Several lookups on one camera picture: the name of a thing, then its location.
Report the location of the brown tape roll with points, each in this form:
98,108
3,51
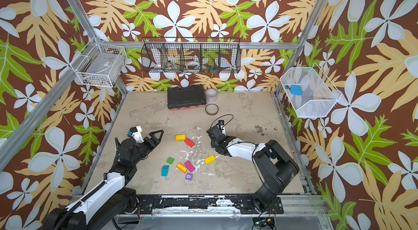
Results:
212,109

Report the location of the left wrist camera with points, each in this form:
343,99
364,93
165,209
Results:
136,134

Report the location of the teal wood block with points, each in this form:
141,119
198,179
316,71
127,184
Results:
165,170

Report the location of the white wire basket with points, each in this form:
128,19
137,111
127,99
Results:
99,63
320,95

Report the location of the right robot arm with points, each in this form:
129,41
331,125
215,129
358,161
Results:
273,164

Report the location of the white wire basket right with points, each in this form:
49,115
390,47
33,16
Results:
320,95

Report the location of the white wire basket left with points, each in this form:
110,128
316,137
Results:
99,63

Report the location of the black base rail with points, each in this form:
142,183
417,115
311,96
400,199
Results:
234,203

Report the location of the blue object in basket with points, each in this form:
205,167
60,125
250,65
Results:
294,89

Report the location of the white tape roll in basket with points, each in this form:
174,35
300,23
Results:
193,65

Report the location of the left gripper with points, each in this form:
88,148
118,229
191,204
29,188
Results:
153,138

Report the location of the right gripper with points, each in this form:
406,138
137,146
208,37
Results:
215,137

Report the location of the magenta wood block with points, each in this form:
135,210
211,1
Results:
190,166

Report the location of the green cube block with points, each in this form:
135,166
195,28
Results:
170,160

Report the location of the red block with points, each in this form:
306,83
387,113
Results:
189,143

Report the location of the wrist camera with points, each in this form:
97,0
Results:
136,134
221,124

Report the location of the purple number cube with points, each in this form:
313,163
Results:
189,176

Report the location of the black wire basket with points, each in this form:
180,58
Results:
215,55

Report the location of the orange cylinder block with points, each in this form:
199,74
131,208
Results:
181,167

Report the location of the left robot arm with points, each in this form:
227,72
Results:
111,196

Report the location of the yellow block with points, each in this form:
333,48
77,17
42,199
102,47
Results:
210,159
181,137

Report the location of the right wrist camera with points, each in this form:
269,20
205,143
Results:
221,124

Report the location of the black tool case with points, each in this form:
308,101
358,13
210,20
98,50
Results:
186,97

